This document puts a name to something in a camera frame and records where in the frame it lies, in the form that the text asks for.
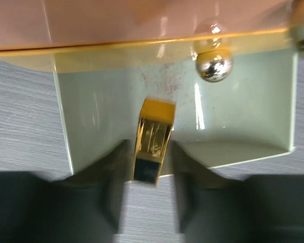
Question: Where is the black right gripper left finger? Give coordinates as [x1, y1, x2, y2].
[0, 140, 130, 242]

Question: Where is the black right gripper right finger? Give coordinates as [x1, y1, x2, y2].
[170, 142, 304, 242]

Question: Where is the gold black lipstick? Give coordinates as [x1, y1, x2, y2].
[131, 97, 176, 186]

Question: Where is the yellow drawer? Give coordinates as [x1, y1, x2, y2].
[0, 18, 291, 73]

